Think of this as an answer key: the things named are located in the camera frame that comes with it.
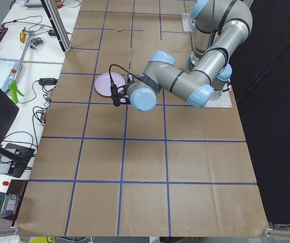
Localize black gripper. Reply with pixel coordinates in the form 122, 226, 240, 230
111, 74, 137, 106

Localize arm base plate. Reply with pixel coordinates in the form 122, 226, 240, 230
181, 13, 197, 33
204, 77, 233, 108

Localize black power adapter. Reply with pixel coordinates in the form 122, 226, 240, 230
39, 78, 58, 86

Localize black monitor stand base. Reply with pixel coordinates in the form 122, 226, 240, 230
0, 143, 35, 178

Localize blue teach pendant tablet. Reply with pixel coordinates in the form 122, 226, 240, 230
0, 58, 19, 93

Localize green handled reach grabber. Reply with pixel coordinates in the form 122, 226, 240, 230
8, 31, 32, 104

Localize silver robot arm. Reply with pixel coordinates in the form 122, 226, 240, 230
110, 1, 252, 112

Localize yellow tool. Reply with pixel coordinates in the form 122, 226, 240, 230
19, 29, 26, 43

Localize aluminium frame post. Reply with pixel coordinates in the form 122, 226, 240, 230
41, 0, 71, 53

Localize lilac plate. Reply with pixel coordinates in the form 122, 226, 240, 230
95, 72, 126, 97

